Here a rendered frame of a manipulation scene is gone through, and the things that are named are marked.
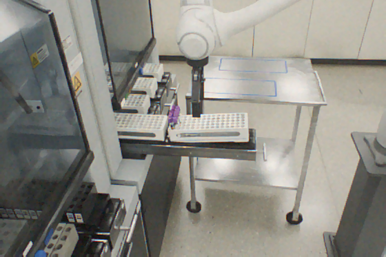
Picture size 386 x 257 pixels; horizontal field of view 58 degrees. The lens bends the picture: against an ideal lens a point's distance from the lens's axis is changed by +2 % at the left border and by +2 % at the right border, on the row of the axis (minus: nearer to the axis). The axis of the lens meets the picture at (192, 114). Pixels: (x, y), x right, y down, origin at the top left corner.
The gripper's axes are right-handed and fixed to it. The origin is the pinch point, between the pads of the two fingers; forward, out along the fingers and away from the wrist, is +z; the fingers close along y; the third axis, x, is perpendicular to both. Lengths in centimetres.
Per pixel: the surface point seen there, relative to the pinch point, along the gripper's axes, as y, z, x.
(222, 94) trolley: 30.5, 13.7, -7.4
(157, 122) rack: 0.6, 9.9, 16.2
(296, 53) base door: 230, 80, -73
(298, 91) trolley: 36, 13, -42
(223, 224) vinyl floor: 24, 96, -10
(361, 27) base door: 230, 53, -128
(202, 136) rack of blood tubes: -1.0, 13.8, -1.4
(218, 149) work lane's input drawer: -6.2, 15.6, -8.1
